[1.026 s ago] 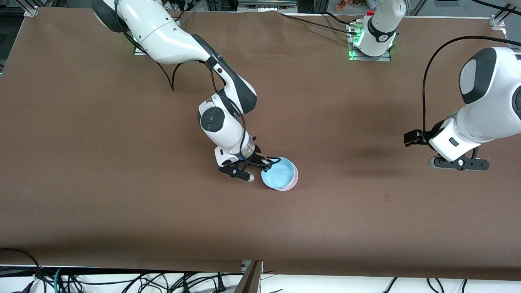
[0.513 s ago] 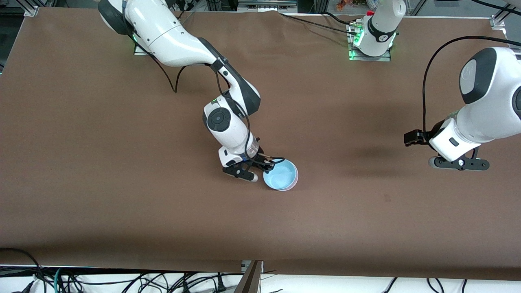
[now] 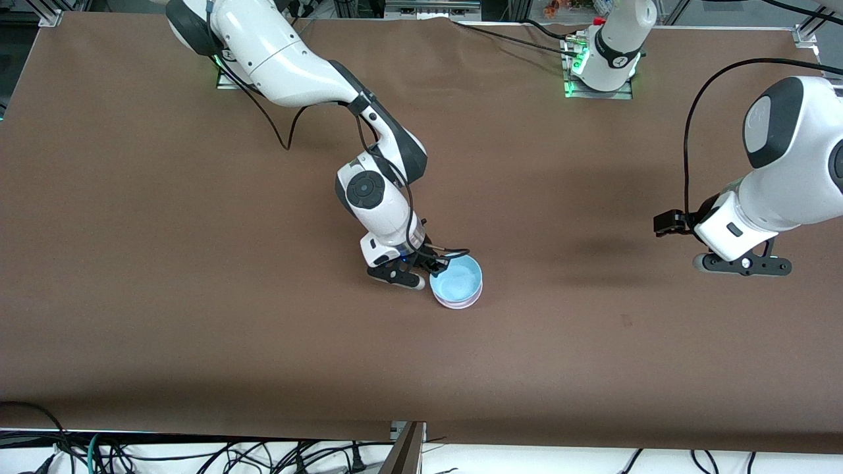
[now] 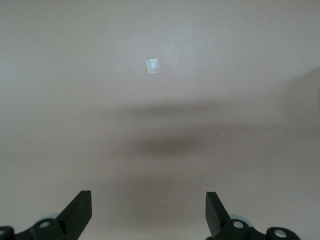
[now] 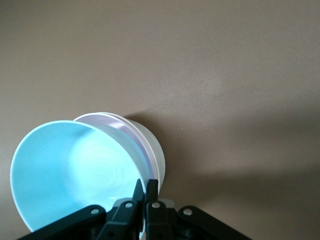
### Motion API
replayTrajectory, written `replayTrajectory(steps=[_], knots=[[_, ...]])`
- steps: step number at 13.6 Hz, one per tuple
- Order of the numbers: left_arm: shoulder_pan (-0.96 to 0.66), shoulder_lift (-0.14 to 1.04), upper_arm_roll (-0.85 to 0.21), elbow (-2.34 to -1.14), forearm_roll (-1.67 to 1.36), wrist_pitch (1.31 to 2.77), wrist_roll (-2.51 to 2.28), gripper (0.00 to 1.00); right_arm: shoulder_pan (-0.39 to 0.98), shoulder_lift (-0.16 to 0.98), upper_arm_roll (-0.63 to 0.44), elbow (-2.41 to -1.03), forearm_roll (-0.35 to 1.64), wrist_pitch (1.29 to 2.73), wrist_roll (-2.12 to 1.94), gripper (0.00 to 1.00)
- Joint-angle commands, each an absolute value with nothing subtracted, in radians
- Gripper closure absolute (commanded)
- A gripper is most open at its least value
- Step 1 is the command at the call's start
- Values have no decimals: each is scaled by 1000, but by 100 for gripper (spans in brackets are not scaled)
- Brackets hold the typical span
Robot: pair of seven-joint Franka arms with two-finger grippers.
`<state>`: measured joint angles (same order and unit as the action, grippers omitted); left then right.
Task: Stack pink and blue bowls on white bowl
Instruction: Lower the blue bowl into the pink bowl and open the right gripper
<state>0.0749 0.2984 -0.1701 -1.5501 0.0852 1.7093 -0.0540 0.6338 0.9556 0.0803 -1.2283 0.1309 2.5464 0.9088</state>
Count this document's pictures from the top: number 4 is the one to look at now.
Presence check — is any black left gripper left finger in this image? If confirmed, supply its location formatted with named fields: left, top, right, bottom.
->
left=0, top=190, right=93, bottom=240

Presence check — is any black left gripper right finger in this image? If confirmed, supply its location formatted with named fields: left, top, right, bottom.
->
left=205, top=191, right=301, bottom=240

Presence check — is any small clear tape piece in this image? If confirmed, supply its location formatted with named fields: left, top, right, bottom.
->
left=145, top=57, right=160, bottom=76

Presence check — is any brown table cover sheet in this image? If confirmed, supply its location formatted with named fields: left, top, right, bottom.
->
left=0, top=0, right=320, bottom=240

